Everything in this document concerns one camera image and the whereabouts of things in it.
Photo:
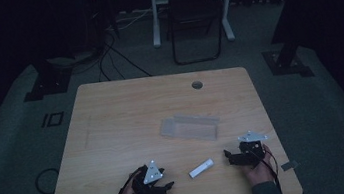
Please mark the black folding chair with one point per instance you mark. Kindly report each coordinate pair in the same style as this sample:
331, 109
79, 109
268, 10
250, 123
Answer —
194, 10

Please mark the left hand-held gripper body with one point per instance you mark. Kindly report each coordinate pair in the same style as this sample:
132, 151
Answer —
151, 175

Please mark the black stand with base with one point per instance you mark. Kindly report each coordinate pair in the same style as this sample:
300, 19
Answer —
286, 61

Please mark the person's right hand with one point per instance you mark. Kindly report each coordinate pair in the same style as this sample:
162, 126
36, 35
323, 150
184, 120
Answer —
260, 173

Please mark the white desk frame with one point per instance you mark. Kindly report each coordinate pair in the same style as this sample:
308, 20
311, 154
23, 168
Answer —
156, 28

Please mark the white rectangular bar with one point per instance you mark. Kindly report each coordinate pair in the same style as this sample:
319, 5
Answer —
201, 168

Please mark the grey tape piece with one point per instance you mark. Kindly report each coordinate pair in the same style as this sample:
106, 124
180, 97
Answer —
289, 165

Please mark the black stand base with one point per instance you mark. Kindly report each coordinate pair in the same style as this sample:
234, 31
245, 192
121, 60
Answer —
48, 83

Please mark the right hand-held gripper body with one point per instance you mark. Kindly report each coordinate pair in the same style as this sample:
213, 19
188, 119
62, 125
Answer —
252, 148

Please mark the clear plastic box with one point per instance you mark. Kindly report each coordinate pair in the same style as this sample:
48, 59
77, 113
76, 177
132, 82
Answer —
189, 127

